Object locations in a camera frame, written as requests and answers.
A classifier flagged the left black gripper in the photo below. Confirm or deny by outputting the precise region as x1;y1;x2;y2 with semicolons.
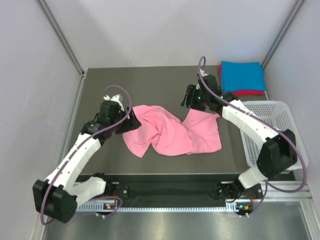
110;105;141;135

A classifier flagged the right aluminium frame post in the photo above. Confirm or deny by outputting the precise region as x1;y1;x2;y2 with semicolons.
261;0;307;71

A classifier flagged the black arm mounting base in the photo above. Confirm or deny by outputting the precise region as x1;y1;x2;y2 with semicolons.
74;172;263;208

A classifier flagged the pink t shirt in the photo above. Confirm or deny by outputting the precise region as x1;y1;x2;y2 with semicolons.
122;105;222;158

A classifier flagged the red folded t shirt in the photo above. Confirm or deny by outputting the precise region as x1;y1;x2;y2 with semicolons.
218;64;265;96

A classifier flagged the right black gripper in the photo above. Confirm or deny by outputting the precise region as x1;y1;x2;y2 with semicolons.
181;85;210;112

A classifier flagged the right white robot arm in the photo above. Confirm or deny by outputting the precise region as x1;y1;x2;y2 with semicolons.
181;69;298;198

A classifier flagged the grey slotted cable duct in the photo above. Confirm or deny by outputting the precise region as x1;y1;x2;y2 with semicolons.
76;200;250;213

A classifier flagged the aluminium frame post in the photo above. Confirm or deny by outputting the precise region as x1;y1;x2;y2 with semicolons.
36;0;87;77
261;0;307;71

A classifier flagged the aluminium front rail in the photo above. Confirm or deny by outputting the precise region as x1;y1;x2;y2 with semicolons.
259;182;313;201

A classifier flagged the white perforated plastic basket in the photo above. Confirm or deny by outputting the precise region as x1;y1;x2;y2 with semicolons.
240;100;309;167

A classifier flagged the blue folded t shirt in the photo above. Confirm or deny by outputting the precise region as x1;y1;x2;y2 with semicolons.
220;61;266;92

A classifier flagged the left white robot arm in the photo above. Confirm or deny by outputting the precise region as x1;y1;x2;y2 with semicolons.
32;94;142;225

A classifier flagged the left aluminium frame post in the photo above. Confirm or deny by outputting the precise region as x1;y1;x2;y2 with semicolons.
36;0;87;77

